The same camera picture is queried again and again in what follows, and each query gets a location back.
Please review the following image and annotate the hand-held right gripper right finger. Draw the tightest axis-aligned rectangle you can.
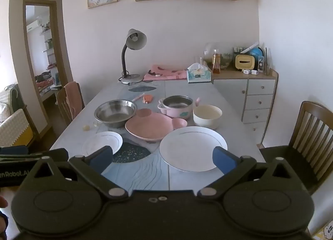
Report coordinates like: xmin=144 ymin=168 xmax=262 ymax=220
xmin=197 ymin=146 xmax=302 ymax=200

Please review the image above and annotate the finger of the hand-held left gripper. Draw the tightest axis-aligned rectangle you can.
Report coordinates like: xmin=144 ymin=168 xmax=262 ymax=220
xmin=0 ymin=148 xmax=69 ymax=164

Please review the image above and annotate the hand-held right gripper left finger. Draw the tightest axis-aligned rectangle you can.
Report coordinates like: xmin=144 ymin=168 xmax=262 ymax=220
xmin=25 ymin=146 xmax=129 ymax=200

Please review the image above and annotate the small white plate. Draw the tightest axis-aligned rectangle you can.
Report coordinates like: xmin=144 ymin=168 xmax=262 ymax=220
xmin=82 ymin=131 xmax=123 ymax=156

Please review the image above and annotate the large white plate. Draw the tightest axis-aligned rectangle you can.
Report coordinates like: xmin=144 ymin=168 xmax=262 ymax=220
xmin=159 ymin=126 xmax=228 ymax=172

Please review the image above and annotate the cream bowl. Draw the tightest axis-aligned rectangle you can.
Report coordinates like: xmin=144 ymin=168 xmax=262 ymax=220
xmin=193 ymin=105 xmax=223 ymax=130

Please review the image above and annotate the stainless steel bowl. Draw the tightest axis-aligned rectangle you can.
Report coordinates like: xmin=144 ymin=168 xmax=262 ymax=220
xmin=94 ymin=100 xmax=137 ymax=128

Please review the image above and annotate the pink divided plate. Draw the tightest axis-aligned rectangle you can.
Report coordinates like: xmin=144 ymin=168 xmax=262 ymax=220
xmin=125 ymin=108 xmax=188 ymax=141

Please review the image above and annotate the pink pot with steel liner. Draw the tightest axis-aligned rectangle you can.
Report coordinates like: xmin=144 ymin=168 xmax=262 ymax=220
xmin=157 ymin=95 xmax=196 ymax=120

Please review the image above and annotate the person's left hand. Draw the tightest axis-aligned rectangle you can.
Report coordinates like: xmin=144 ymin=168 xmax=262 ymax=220
xmin=0 ymin=195 xmax=9 ymax=240

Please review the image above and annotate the sofa with cream cover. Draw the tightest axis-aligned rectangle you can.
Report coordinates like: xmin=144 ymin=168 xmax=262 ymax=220
xmin=0 ymin=84 xmax=34 ymax=152

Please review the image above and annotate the wooden chair with towel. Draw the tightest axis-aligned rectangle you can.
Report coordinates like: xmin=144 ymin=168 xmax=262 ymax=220
xmin=57 ymin=81 xmax=85 ymax=126

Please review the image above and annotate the pink towel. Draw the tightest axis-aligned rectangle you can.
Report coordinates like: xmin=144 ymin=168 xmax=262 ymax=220
xmin=64 ymin=81 xmax=83 ymax=118

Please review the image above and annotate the wooden chair with dark seat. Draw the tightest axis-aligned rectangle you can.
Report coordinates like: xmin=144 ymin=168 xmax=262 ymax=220
xmin=259 ymin=101 xmax=333 ymax=196

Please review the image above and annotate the white sideboard cabinet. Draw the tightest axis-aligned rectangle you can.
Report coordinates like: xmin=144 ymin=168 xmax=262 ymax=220
xmin=212 ymin=67 xmax=279 ymax=147

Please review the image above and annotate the tissue box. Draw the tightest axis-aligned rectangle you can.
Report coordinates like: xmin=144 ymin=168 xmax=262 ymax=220
xmin=187 ymin=63 xmax=212 ymax=83

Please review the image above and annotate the amber bottle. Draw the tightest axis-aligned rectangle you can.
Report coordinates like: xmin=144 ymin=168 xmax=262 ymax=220
xmin=212 ymin=49 xmax=221 ymax=74

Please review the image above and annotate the glass fishbowl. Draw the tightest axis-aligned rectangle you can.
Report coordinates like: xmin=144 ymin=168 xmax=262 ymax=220
xmin=204 ymin=43 xmax=233 ymax=70

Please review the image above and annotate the yellow tissue holder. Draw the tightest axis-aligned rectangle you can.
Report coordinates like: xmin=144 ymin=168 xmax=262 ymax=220
xmin=235 ymin=54 xmax=255 ymax=70

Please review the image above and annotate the pink patterned cloth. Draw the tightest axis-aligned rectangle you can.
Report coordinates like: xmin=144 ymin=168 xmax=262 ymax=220
xmin=143 ymin=64 xmax=188 ymax=81

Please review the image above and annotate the blue globe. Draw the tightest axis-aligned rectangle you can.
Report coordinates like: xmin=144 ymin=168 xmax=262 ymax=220
xmin=250 ymin=47 xmax=264 ymax=59

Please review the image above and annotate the white paper roll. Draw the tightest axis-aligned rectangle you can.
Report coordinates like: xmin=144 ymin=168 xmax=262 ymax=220
xmin=241 ymin=41 xmax=259 ymax=54

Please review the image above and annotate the grey desk lamp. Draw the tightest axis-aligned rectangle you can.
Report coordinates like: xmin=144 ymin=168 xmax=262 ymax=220
xmin=118 ymin=29 xmax=147 ymax=84

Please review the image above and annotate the yellow cartoon bag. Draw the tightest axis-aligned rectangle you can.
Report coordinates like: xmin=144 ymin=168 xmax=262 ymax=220
xmin=316 ymin=223 xmax=333 ymax=240

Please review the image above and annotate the white air conditioner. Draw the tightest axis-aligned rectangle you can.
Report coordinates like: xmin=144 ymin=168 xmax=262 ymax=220
xmin=27 ymin=20 xmax=41 ymax=32

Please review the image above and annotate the wooden door frame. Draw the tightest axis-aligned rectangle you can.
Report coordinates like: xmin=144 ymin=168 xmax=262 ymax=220
xmin=23 ymin=0 xmax=72 ymax=132

